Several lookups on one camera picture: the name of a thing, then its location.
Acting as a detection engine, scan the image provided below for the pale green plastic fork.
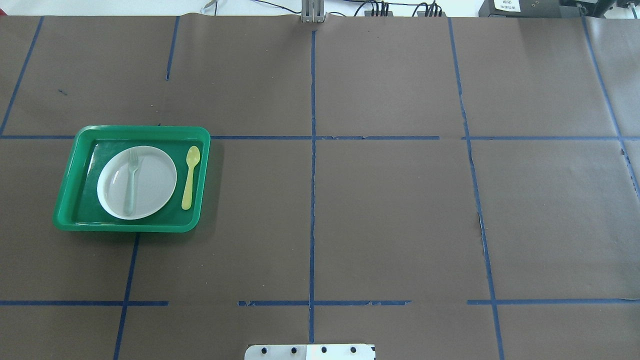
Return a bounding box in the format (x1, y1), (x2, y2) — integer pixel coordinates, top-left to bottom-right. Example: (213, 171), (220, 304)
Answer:
(123, 147), (140, 216)

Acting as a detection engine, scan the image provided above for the yellow plastic spoon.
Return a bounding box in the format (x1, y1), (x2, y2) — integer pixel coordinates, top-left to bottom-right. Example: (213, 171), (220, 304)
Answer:
(181, 145), (201, 211)

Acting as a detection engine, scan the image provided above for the white round plate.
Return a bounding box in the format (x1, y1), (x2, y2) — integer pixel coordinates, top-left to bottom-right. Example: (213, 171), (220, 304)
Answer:
(96, 145), (178, 221)

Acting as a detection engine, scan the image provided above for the green plastic tray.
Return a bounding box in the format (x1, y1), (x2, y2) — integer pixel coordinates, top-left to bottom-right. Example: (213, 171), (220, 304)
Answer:
(52, 125), (211, 233)

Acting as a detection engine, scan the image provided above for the aluminium frame post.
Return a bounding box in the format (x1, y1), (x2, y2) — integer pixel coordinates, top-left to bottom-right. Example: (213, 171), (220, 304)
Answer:
(300, 0), (327, 23)

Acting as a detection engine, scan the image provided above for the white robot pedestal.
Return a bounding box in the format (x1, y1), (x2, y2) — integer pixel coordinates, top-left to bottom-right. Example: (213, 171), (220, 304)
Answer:
(244, 343), (377, 360)

